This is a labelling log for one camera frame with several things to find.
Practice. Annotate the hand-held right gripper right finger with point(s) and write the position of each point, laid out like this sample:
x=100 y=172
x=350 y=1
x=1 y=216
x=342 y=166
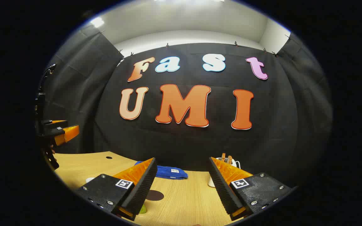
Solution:
x=223 y=191

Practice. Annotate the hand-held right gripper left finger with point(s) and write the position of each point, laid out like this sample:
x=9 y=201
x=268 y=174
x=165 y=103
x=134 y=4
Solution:
x=143 y=191

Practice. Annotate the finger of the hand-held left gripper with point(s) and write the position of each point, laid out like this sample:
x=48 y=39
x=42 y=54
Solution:
x=47 y=122
x=55 y=133

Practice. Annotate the round brown coaster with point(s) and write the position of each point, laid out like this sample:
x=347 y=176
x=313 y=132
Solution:
x=156 y=195

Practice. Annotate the clear green water bottle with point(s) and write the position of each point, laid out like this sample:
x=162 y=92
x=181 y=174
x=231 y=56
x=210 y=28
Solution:
x=142 y=209

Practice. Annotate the white teacup lid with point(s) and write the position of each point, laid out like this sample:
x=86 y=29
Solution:
x=90 y=180

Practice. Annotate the white toaster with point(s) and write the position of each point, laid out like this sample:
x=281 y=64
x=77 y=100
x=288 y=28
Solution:
x=211 y=182

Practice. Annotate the blue folded towel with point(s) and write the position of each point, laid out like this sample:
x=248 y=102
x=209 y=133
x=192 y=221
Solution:
x=168 y=172

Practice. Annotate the black backdrop cloth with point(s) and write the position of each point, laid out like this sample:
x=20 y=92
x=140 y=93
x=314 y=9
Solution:
x=184 y=144

